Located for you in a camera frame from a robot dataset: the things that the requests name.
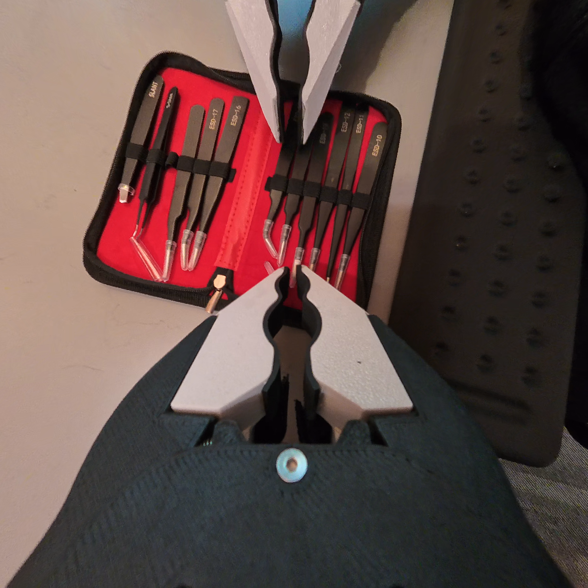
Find long clear tip sleeve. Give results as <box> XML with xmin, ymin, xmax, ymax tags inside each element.
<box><xmin>131</xmin><ymin>228</ymin><xmax>171</xmax><ymax>283</ymax></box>

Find black perforated wrist rest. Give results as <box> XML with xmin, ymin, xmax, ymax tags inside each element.
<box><xmin>391</xmin><ymin>0</ymin><xmax>570</xmax><ymax>465</ymax></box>

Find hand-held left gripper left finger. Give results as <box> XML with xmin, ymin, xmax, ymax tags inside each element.
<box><xmin>170</xmin><ymin>269</ymin><xmax>287</xmax><ymax>431</ymax></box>

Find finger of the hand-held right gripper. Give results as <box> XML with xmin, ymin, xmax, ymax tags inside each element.
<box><xmin>225</xmin><ymin>0</ymin><xmax>304</xmax><ymax>143</ymax></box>
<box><xmin>302</xmin><ymin>0</ymin><xmax>364</xmax><ymax>143</ymax></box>

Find black red tweezers case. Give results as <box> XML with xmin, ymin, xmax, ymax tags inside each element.
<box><xmin>83</xmin><ymin>51</ymin><xmax>403</xmax><ymax>308</ymax></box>

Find set of black tweezers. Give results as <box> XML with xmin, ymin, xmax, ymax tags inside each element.
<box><xmin>118</xmin><ymin>81</ymin><xmax>391</xmax><ymax>290</ymax></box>

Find black needle-tip tweezers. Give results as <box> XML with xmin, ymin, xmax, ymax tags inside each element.
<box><xmin>134</xmin><ymin>88</ymin><xmax>180</xmax><ymax>238</ymax></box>

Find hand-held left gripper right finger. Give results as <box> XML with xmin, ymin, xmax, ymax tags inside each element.
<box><xmin>299</xmin><ymin>269</ymin><xmax>414</xmax><ymax>431</ymax></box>

